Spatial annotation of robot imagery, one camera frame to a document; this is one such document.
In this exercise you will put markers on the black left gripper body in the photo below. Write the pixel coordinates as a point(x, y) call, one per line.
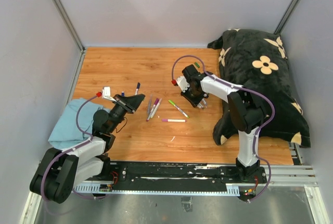
point(119, 111)

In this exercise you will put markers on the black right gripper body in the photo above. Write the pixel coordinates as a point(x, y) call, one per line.
point(195, 97)

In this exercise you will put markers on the light green cap marker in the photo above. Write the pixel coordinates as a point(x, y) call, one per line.
point(178, 108)

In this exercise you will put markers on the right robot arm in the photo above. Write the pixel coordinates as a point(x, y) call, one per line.
point(246, 110)

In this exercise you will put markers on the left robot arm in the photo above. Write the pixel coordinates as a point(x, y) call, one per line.
point(63, 168)

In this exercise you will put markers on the navy cap marker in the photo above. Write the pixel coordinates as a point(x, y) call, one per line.
point(137, 88)

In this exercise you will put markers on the beige cap marker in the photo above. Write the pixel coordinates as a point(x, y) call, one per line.
point(156, 107)

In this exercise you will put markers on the light blue cloth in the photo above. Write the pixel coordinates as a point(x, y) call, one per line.
point(65, 133)

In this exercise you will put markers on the black floral pillow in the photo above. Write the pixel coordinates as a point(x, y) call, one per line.
point(258, 61)

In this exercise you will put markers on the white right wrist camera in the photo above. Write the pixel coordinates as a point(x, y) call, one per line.
point(181, 83)

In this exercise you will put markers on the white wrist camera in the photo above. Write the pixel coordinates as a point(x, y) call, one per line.
point(181, 83)
point(106, 94)

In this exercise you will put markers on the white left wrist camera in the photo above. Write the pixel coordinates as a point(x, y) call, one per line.
point(106, 94)

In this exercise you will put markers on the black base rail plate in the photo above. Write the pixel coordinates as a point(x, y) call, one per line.
point(176, 177)

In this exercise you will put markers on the aluminium frame rails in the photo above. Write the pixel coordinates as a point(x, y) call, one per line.
point(291, 195)

